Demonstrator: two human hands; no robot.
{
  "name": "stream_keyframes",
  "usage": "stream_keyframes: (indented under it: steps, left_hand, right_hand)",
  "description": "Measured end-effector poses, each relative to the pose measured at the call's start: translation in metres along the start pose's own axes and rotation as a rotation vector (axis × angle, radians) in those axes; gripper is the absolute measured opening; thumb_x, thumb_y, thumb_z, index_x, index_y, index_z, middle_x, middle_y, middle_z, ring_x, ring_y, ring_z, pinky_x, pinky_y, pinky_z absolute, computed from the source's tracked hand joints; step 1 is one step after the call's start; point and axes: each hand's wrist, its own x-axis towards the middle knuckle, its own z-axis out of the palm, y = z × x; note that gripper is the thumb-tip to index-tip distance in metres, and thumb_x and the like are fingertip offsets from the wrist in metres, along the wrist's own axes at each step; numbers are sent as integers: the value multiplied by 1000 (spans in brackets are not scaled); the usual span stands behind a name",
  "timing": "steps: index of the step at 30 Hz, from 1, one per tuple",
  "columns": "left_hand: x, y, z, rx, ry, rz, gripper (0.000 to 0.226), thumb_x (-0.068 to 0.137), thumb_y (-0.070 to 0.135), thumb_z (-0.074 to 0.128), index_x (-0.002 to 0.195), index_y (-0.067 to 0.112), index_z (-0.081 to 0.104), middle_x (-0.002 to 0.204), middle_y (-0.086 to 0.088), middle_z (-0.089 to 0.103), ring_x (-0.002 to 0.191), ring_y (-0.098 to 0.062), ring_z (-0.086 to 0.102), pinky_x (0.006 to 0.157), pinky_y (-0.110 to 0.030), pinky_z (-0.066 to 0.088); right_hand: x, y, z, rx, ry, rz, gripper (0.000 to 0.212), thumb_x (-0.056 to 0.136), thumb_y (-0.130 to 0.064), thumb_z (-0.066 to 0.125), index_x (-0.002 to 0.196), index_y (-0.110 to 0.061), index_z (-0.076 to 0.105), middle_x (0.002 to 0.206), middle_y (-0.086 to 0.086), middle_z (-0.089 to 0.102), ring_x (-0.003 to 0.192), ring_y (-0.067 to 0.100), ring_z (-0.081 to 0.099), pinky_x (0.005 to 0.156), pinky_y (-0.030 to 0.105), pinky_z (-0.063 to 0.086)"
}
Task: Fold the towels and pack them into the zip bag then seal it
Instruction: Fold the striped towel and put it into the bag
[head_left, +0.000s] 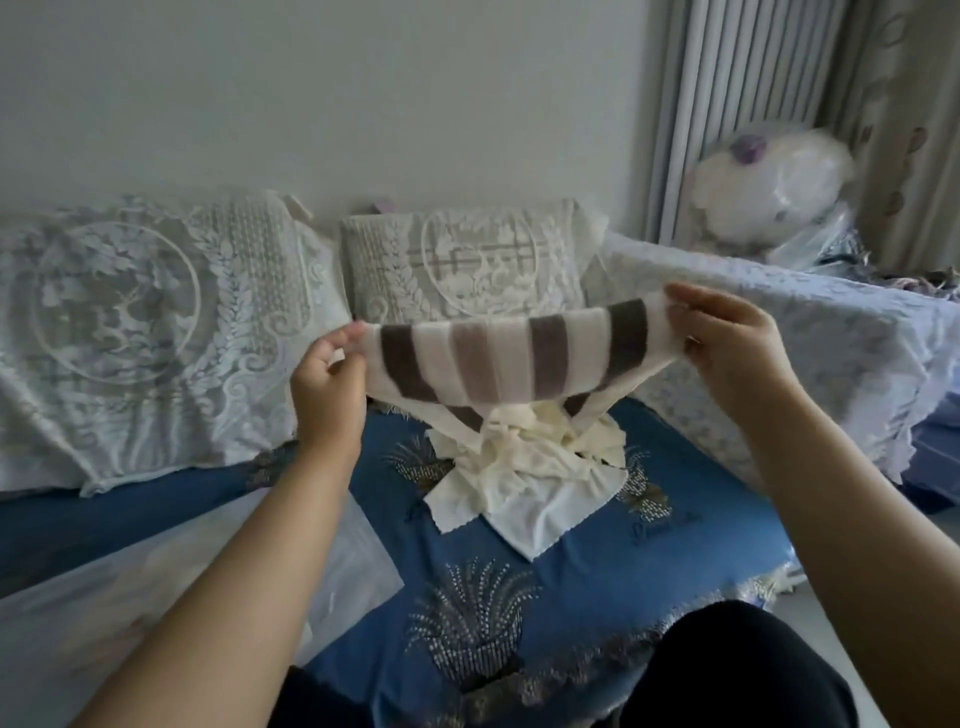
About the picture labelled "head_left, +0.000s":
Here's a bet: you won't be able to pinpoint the white deer lace cover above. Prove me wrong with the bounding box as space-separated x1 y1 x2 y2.
341 198 609 328
0 188 354 498

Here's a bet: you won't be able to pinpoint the person's left hand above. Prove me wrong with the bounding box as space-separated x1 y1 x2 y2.
290 320 369 466

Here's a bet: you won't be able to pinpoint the person's right forearm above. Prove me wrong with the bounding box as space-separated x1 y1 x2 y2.
746 378 960 728

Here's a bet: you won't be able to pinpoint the beige patterned curtain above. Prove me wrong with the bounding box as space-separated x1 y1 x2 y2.
817 0 960 275

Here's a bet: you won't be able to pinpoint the translucent plastic zip bag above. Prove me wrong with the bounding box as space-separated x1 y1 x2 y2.
0 487 406 728

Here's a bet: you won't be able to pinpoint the cream brown-striped towel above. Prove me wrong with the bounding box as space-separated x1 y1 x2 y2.
352 290 688 436

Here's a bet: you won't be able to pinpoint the person's left forearm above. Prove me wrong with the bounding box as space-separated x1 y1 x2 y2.
71 446 361 728

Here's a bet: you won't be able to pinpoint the person's black trousers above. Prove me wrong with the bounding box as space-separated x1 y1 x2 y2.
269 599 860 728

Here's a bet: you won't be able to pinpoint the white plastic-wrapped bundle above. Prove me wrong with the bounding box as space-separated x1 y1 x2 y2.
678 123 856 253

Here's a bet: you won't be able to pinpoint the dark blue fabric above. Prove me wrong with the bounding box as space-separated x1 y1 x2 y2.
899 412 960 519

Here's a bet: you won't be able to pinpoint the person's right hand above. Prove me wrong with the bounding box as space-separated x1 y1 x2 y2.
663 282 808 425

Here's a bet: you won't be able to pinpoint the blue embroidered seat cover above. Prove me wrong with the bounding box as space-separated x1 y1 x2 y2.
0 397 796 728

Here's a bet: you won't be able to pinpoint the clear crumpled plastic bag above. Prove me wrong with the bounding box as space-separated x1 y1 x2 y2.
764 202 864 271

